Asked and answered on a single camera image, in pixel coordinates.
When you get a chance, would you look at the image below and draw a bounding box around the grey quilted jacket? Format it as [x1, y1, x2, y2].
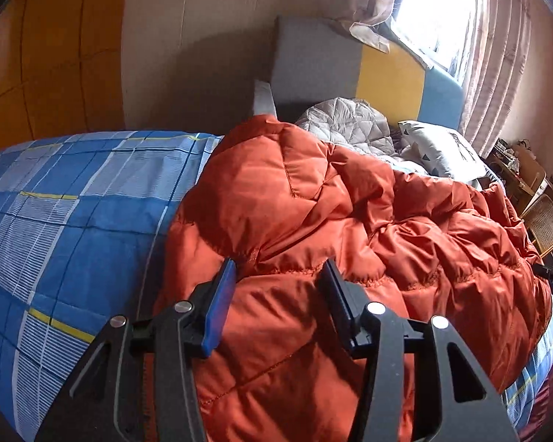
[296, 97, 428, 176]

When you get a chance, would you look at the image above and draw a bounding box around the grey yellow blue headboard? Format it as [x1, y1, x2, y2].
[268, 16, 463, 130]

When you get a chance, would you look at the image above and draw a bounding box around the white printed pillow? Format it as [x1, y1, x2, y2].
[399, 121, 487, 183]

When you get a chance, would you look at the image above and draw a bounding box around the striped pink curtain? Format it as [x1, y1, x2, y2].
[459, 0, 532, 157]

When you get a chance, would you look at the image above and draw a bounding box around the white bed frame rail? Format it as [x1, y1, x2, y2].
[251, 80, 278, 117]

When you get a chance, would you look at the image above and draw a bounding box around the orange puffer jacket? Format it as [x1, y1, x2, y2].
[157, 116, 553, 441]

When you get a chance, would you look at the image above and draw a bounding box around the blue plaid bed sheet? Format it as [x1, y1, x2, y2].
[0, 131, 219, 441]

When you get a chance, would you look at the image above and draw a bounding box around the wicker wooden chair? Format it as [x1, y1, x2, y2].
[521, 194, 553, 257]

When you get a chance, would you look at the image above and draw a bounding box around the wooden side table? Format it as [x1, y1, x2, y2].
[486, 139, 553, 215]

